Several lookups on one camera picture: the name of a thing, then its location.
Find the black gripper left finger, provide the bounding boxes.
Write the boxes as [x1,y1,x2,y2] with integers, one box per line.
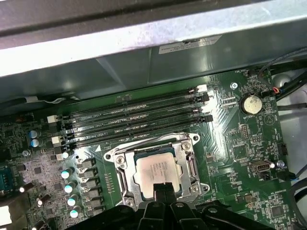
[69,183,166,230]

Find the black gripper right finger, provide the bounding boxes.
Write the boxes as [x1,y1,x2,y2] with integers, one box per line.
[165,182,276,230]

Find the silver CPU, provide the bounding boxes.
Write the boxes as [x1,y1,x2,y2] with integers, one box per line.
[133,146,184,201]

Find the metal locking lever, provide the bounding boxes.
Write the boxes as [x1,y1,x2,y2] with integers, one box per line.
[116,155,130,199]
[187,153,200,185]

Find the metal socket cover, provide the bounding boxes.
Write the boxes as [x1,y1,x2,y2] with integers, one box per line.
[112,138,201,201]

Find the RAM slot white latches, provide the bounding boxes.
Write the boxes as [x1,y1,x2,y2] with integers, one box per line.
[51,104,210,145]
[47,84,208,124]

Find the green motherboard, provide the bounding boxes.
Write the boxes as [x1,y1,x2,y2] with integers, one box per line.
[0,69,298,230]

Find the silver internal USB port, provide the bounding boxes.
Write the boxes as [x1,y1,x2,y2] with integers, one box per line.
[248,161,271,174]

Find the round coin battery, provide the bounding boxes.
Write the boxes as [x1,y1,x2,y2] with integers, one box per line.
[240,93,262,115]

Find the white label sticker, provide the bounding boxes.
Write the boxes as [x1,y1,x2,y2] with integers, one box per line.
[158,35,223,55]

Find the blue port connector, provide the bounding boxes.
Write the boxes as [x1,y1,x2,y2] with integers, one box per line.
[0,166,11,190]

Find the black PC case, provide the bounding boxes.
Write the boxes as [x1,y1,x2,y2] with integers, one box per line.
[0,0,307,230]

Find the thick black cable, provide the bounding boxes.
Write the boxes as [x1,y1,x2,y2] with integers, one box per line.
[271,59,307,101]

